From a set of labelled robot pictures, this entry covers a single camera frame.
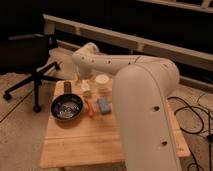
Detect orange red chili pepper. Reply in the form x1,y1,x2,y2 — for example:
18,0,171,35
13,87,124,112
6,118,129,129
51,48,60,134
85,100,95,118

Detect white wooden bench frame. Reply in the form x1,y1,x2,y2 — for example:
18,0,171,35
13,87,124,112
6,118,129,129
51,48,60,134
42,13,213,91

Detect white round container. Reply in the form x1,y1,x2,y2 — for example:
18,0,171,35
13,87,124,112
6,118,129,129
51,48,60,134
95,74,110,92

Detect black office chair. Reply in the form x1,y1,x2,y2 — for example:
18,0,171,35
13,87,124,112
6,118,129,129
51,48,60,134
0,35,60,112

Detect blue sponge block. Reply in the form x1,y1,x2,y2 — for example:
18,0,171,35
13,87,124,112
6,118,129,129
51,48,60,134
97,97,111,114

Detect black floor cables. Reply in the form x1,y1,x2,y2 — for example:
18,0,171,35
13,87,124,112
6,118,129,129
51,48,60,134
167,92,213,171

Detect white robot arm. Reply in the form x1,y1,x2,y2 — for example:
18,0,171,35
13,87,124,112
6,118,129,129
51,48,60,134
72,43,182,171

